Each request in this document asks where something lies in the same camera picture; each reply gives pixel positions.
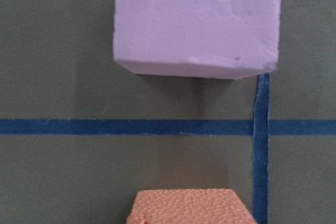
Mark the orange foam block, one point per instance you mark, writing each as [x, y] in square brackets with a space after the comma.
[189, 206]

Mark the pink foam block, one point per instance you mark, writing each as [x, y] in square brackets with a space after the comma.
[221, 39]

